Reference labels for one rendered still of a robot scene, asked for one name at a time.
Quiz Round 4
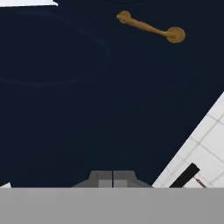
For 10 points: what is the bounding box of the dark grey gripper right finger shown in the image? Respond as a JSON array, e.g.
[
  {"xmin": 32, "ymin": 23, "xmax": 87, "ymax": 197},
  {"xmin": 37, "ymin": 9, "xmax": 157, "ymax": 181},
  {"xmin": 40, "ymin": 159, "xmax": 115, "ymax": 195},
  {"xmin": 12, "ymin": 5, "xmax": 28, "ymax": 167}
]
[{"xmin": 112, "ymin": 171, "xmax": 152, "ymax": 189}]

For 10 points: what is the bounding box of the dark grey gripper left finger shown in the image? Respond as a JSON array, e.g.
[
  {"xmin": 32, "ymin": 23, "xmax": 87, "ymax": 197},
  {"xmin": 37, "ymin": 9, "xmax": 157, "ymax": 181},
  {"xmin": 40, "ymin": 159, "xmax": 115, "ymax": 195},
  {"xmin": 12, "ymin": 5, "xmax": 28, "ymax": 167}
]
[{"xmin": 73, "ymin": 171, "xmax": 113, "ymax": 189}]

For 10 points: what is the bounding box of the dark navy cabinet door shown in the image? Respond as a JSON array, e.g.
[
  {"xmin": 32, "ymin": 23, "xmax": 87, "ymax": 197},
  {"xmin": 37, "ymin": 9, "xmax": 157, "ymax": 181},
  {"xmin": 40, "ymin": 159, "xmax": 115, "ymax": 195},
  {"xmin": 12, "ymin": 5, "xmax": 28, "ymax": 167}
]
[{"xmin": 0, "ymin": 0, "xmax": 224, "ymax": 189}]

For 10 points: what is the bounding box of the black bar with wire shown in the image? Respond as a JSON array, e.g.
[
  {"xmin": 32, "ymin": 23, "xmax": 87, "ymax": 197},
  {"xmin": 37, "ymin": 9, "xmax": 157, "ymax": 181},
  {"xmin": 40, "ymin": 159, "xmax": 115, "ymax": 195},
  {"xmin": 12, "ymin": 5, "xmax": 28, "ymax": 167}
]
[{"xmin": 168, "ymin": 162, "xmax": 207, "ymax": 189}]

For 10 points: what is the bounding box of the brass cabinet door handle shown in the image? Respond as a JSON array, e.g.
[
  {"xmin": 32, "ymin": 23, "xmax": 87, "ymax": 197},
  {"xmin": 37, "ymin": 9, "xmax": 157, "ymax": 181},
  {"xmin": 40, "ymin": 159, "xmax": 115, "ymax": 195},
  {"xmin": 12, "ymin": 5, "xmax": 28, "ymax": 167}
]
[{"xmin": 115, "ymin": 10, "xmax": 186, "ymax": 45}]

